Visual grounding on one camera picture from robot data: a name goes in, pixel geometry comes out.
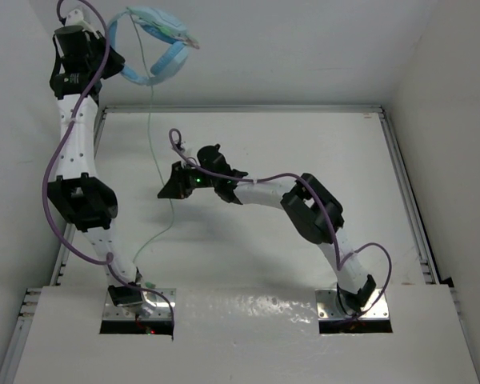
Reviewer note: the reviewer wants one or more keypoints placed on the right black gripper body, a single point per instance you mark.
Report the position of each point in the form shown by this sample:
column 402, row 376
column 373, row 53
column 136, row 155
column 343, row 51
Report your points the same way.
column 195, row 178

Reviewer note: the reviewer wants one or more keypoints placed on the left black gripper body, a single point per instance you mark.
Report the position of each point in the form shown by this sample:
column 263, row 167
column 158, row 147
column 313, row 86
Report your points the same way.
column 98, row 48

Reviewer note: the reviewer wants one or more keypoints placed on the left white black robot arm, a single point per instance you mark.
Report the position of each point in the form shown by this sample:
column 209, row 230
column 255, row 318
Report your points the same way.
column 82, row 199

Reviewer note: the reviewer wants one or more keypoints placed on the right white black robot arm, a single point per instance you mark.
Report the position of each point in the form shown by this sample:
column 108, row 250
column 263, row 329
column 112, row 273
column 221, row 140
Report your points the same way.
column 314, row 212

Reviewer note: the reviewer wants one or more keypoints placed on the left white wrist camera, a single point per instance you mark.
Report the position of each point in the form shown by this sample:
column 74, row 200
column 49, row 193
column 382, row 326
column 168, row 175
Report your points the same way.
column 78, row 16

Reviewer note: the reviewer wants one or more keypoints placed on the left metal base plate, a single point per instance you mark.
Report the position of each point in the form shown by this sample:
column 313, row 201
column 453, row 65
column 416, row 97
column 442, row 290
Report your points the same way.
column 152, row 308

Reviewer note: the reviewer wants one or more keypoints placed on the metal base plate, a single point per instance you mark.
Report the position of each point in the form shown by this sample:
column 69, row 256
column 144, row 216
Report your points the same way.
column 330, row 309
column 152, row 308

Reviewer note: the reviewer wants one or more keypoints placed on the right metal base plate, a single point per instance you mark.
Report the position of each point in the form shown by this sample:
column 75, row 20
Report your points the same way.
column 330, row 309

